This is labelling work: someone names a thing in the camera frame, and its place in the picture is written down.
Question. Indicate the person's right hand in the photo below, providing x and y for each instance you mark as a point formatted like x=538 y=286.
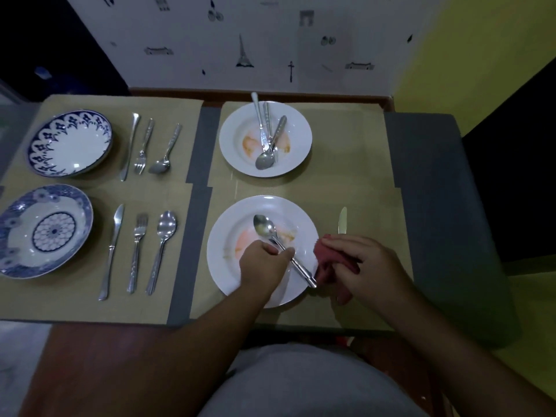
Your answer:
x=373 y=273

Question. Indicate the person's left hand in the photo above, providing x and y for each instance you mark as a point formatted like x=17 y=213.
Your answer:
x=262 y=269

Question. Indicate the white plate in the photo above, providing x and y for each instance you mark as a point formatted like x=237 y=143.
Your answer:
x=226 y=256
x=295 y=130

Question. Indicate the steel spoon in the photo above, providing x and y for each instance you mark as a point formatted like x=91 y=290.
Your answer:
x=167 y=223
x=264 y=161
x=158 y=167
x=262 y=225

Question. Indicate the red cleaning cloth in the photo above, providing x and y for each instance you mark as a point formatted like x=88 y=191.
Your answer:
x=328 y=262

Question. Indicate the steel knife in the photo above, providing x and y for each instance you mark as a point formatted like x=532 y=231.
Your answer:
x=256 y=108
x=117 y=219
x=129 y=143
x=342 y=219

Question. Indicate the steel fork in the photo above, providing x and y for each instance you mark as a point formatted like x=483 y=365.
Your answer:
x=141 y=160
x=266 y=115
x=140 y=225

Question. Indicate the blue geometric rim plate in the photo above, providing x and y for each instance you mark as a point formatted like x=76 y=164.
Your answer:
x=54 y=230

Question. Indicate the blue floral rim plate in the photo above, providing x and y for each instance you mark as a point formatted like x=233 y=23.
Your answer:
x=71 y=143

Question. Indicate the person's left forearm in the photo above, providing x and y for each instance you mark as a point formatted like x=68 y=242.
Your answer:
x=165 y=369

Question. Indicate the person's right forearm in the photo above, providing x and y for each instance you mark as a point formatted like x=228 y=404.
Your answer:
x=469 y=356

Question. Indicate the person's grey shirt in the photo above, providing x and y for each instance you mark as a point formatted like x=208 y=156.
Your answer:
x=312 y=386

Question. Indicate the beige woven placemat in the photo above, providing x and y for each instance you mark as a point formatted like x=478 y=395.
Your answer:
x=65 y=299
x=173 y=108
x=356 y=143
x=378 y=212

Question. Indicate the yellow red toy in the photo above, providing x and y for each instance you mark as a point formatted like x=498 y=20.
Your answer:
x=344 y=341

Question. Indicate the black furniture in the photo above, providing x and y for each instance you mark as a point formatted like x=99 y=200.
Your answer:
x=517 y=182

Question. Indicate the brown wooden baseboard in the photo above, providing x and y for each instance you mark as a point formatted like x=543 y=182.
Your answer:
x=260 y=94

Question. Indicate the brown wooden seat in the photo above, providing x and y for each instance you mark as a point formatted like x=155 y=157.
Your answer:
x=95 y=369

